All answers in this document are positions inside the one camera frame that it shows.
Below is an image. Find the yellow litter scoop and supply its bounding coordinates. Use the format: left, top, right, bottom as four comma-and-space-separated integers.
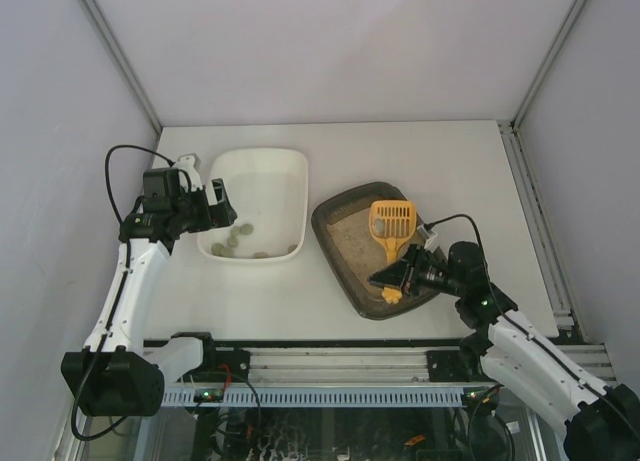
368, 199, 418, 304

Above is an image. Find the dark brown litter box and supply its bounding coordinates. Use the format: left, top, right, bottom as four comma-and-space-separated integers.
311, 181, 437, 321

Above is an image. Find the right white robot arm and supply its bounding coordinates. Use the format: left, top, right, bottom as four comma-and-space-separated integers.
368, 241, 639, 460

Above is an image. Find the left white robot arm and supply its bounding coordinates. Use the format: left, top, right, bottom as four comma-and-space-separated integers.
61, 163, 237, 417

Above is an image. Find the white plastic tray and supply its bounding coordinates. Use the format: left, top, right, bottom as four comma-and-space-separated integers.
197, 148, 309, 265

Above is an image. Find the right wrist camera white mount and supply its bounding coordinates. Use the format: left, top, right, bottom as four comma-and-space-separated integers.
417, 223, 439, 251

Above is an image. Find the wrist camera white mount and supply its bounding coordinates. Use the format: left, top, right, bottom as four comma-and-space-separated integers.
417, 223, 439, 251
173, 154, 204, 192

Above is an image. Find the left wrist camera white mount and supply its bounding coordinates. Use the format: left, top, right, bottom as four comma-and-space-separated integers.
173, 154, 204, 192

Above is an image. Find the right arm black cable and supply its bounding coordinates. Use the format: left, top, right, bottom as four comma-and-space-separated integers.
424, 213, 636, 432

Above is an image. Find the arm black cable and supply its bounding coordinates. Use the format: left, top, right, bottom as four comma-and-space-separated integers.
69, 143, 176, 440
424, 213, 636, 432

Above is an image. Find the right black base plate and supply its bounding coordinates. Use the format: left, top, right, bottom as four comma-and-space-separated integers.
426, 348, 489, 383

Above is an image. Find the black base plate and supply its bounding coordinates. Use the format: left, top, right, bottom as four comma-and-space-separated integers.
426, 348, 489, 383
178, 347, 251, 383

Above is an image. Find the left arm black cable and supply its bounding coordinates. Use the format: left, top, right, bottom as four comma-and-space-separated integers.
69, 143, 176, 440

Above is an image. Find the right aluminium side rail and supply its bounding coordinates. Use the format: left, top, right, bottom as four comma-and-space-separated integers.
497, 120, 585, 345

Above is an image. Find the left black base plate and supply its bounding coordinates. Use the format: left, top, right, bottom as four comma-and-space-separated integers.
178, 347, 251, 383

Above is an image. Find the aluminium front rail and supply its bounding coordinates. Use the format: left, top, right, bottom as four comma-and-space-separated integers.
72, 343, 617, 387

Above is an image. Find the grey slotted cable duct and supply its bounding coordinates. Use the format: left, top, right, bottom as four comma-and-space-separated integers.
161, 386, 464, 408

